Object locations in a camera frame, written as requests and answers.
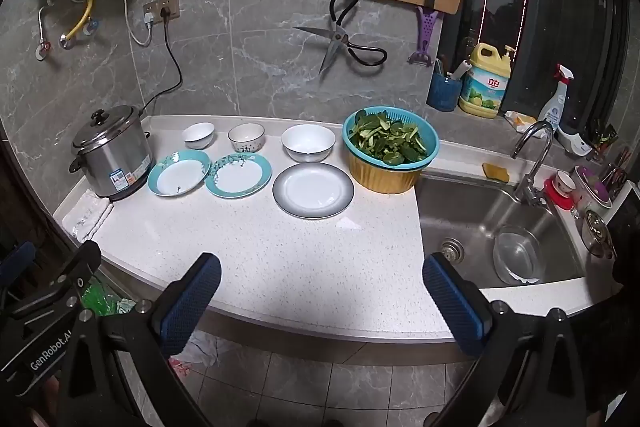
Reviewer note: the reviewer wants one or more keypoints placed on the green leafy vegetables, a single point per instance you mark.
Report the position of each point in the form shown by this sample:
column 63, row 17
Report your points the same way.
column 387, row 139

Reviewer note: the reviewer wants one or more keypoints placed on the small patterned cup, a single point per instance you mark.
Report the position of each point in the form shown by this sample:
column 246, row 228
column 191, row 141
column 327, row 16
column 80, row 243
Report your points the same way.
column 563, row 183

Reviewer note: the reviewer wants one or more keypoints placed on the grey rim white plate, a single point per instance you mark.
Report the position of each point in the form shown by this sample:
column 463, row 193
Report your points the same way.
column 312, row 189

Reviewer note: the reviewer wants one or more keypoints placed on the white plastic bag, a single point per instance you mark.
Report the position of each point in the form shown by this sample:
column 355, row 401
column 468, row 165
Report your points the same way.
column 126, row 305

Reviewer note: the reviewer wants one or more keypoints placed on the yellow white packet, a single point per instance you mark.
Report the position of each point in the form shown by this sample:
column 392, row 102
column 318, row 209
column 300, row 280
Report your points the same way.
column 517, row 119

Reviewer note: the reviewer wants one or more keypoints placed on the stainless steel rice cooker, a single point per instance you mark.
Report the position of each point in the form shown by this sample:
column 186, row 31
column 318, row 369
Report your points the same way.
column 110, row 157

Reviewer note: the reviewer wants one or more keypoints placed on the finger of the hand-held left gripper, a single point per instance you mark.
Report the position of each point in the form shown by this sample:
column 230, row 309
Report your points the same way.
column 75, row 269
column 17, row 262

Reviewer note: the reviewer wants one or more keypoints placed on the white crumpled cloth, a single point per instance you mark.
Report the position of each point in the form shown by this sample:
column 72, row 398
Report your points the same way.
column 207, row 349

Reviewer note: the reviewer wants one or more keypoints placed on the purple peeler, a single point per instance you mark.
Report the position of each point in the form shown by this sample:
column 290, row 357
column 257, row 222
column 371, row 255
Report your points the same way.
column 427, row 32

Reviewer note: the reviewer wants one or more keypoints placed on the teal plastic colander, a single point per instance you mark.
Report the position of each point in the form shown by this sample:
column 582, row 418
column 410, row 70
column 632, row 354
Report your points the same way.
column 370, row 157

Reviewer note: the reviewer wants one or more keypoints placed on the small white bowl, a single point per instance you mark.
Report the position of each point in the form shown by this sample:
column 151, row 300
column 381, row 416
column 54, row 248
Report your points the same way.
column 198, row 136

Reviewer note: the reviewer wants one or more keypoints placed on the folded white towel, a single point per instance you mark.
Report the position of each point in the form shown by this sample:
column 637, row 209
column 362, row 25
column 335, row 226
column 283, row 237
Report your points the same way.
column 87, row 214

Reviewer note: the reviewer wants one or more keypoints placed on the blue wall valve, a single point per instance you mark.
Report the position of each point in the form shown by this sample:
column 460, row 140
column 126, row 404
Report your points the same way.
column 91, row 26

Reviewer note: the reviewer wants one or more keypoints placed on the purple white container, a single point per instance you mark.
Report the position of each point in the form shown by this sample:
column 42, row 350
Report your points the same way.
column 592, row 187

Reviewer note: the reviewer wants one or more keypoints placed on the red wall valve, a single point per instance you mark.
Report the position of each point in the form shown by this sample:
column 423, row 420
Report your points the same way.
column 42, row 51

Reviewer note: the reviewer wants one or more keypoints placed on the yellow detergent bottle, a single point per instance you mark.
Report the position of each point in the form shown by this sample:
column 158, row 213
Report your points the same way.
column 487, row 92

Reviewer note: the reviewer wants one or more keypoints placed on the wall socket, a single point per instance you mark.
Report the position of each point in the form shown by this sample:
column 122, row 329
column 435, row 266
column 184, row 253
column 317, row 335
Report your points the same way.
column 170, row 2

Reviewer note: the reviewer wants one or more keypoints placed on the stainless steel sink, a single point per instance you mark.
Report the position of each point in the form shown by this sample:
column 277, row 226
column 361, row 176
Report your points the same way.
column 465, row 207

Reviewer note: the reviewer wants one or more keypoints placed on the small metal cup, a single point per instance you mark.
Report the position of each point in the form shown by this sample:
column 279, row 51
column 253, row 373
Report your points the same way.
column 597, row 234

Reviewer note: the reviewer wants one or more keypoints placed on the yellow sponge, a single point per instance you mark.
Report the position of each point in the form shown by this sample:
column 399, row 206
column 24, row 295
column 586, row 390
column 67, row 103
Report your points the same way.
column 495, row 173

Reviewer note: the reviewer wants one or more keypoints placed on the chrome faucet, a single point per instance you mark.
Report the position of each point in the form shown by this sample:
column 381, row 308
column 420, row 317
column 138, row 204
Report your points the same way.
column 537, row 162

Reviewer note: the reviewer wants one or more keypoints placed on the white spray bottle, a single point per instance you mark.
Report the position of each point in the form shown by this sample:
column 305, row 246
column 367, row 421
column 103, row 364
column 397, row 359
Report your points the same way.
column 552, row 107

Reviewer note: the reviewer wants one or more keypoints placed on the floral print bowl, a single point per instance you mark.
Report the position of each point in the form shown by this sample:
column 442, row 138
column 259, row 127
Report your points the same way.
column 246, row 143

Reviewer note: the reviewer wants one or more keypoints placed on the blue utensil holder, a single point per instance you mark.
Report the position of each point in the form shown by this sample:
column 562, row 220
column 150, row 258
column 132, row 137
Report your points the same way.
column 444, row 94

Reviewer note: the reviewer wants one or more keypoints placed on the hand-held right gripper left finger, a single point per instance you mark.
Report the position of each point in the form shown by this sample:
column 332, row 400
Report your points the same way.
column 190, row 302

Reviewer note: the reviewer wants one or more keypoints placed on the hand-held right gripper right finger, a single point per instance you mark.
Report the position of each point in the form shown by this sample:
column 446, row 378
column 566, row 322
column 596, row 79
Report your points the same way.
column 455, row 307

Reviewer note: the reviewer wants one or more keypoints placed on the teal floral rim plate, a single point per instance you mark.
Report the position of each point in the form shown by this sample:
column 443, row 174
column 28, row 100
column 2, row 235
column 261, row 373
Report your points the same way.
column 177, row 174
column 239, row 175

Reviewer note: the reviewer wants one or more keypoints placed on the clear glass bowl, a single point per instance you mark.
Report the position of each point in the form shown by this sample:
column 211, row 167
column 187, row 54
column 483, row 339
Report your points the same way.
column 517, row 254

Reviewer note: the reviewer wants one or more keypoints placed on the yellow plastic basin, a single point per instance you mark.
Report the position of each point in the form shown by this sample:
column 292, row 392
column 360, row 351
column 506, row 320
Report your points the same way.
column 382, row 179

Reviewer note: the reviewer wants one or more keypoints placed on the large white bowl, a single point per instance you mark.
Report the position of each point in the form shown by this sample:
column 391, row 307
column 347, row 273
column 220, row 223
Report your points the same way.
column 307, row 142

